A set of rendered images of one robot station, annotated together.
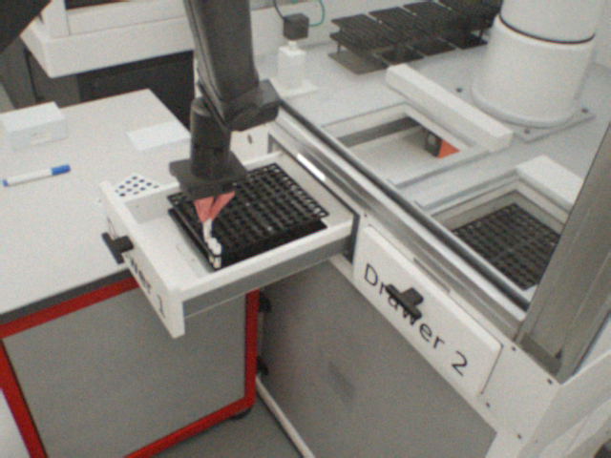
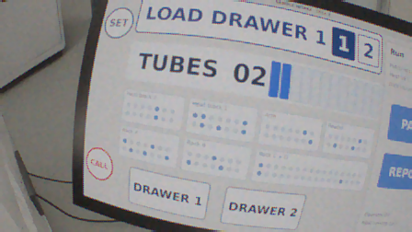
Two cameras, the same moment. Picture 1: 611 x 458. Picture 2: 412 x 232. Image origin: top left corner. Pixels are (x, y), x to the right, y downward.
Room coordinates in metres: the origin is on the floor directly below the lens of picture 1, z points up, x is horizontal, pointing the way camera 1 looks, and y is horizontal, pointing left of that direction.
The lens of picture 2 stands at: (0.09, -0.05, 1.41)
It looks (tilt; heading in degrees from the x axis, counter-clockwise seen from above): 44 degrees down; 275
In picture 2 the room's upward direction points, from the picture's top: 2 degrees counter-clockwise
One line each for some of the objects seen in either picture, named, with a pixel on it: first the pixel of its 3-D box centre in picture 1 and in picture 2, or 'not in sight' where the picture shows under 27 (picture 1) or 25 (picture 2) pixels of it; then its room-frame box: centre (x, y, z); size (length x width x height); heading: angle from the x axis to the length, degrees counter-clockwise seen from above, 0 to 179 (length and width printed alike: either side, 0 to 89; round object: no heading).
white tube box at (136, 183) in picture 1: (130, 200); not in sight; (0.96, 0.36, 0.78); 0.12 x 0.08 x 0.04; 154
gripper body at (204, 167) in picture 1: (209, 157); not in sight; (0.73, 0.15, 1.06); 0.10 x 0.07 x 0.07; 124
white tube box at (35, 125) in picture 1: (33, 126); not in sight; (1.19, 0.65, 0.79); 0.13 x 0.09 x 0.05; 129
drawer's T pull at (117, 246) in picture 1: (119, 245); not in sight; (0.69, 0.29, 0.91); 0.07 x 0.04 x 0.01; 38
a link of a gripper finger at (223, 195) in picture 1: (202, 197); not in sight; (0.72, 0.16, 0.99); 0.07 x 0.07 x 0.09; 34
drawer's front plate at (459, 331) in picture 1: (418, 306); not in sight; (0.65, -0.18, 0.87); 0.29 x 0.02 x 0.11; 38
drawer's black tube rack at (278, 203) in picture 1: (247, 218); not in sight; (0.83, 0.11, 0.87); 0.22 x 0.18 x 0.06; 128
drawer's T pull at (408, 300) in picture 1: (409, 299); not in sight; (0.63, -0.16, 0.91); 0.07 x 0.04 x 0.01; 38
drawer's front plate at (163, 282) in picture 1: (138, 255); not in sight; (0.71, 0.26, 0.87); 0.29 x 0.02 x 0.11; 38
